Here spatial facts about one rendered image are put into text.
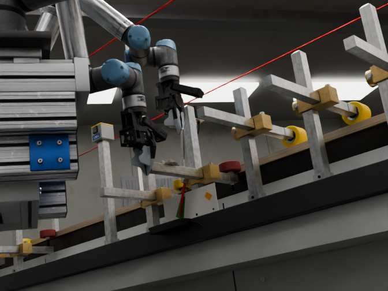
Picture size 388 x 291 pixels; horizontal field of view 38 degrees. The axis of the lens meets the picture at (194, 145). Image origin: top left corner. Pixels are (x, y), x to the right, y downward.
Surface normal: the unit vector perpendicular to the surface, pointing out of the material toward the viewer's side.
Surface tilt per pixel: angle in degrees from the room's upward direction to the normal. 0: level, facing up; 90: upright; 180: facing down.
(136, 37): 90
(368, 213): 90
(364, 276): 90
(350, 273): 90
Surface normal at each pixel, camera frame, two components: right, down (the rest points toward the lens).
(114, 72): -0.28, -0.13
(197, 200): -0.69, -0.14
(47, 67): 0.26, -0.33
